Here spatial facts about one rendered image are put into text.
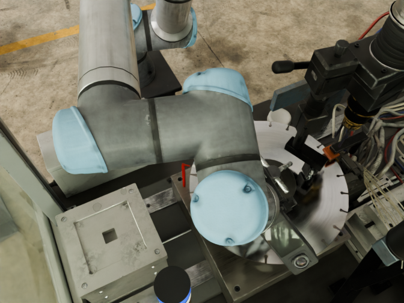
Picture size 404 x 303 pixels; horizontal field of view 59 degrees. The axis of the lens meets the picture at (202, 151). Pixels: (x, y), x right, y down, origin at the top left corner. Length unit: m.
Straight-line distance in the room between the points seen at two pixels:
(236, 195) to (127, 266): 0.44
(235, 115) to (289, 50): 2.13
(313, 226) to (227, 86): 0.42
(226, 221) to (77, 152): 0.17
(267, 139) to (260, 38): 1.77
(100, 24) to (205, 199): 0.27
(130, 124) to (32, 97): 1.97
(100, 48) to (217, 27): 2.16
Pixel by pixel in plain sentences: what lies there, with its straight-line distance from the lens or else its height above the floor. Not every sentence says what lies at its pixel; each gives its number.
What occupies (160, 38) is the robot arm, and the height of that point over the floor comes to 0.94.
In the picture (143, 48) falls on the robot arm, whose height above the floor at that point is 0.89.
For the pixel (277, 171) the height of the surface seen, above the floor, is 1.00.
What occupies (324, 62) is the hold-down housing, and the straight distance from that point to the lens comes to 0.56.
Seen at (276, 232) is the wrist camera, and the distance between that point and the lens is 0.54.
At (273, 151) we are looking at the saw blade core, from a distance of 0.80.
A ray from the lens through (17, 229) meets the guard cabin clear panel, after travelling 0.69.
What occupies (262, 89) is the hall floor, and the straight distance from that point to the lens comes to 2.22.
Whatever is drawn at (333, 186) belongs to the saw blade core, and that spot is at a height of 0.95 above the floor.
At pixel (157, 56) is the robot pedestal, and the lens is 1.28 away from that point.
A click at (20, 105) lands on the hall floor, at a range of 2.31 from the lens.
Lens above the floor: 1.61
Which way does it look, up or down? 58 degrees down
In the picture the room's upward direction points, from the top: 2 degrees clockwise
